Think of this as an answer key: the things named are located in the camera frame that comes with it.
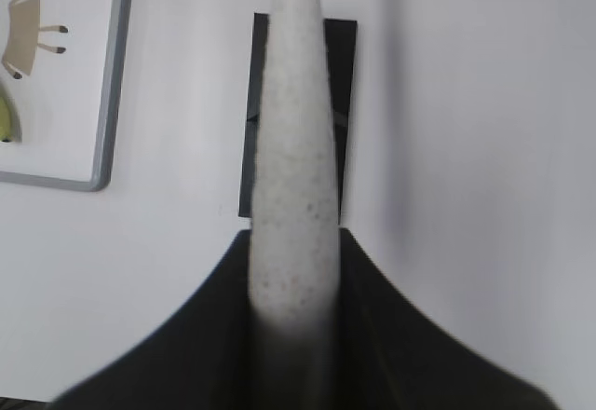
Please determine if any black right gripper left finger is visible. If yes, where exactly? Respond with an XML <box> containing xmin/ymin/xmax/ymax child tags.
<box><xmin>49</xmin><ymin>230</ymin><xmax>252</xmax><ymax>409</ymax></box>

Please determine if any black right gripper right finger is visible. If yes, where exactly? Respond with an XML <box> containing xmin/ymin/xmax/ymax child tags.
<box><xmin>335</xmin><ymin>228</ymin><xmax>557</xmax><ymax>409</ymax></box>

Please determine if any knife with white speckled handle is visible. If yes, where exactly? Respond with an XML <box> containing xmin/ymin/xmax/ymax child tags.
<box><xmin>250</xmin><ymin>0</ymin><xmax>340</xmax><ymax>334</ymax></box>

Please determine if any yellow plastic banana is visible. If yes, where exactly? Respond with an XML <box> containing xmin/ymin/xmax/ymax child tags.
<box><xmin>0</xmin><ymin>96</ymin><xmax>13</xmax><ymax>143</ymax></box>

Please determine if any white grey-rimmed cutting board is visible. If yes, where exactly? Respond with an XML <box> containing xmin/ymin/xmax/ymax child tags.
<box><xmin>1</xmin><ymin>0</ymin><xmax>131</xmax><ymax>192</ymax></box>

